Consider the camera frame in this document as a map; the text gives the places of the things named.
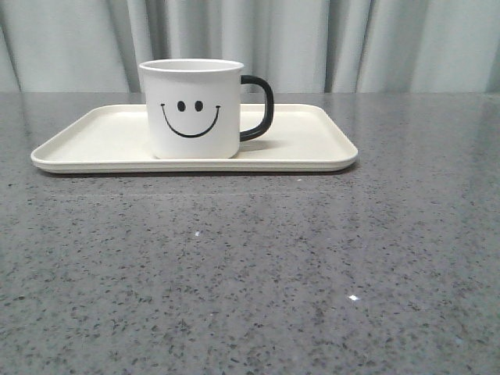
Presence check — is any white smiley mug black handle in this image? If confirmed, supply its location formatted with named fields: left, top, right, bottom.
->
left=139, top=59, right=274, bottom=159

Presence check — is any cream rectangular plastic tray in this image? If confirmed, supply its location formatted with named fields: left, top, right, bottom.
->
left=30, top=104, right=358, bottom=173

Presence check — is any grey pleated curtain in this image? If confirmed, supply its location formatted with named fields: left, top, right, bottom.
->
left=1, top=1, right=499, bottom=93

